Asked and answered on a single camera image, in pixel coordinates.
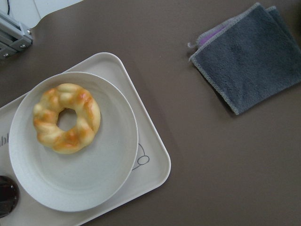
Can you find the white round plate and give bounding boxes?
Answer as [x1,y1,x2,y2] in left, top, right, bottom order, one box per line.
[9,72,138,212]

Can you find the tea bottle on tray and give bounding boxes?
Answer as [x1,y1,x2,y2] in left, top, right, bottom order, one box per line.
[0,176,19,218]

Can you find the grey folded cloth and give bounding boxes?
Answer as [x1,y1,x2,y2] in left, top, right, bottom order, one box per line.
[190,3,301,115]

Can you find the glazed twisted donut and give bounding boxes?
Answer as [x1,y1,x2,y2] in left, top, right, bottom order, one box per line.
[33,83,101,154]

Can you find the metal clamp bracket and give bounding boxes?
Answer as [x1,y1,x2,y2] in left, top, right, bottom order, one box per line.
[0,11,32,60]

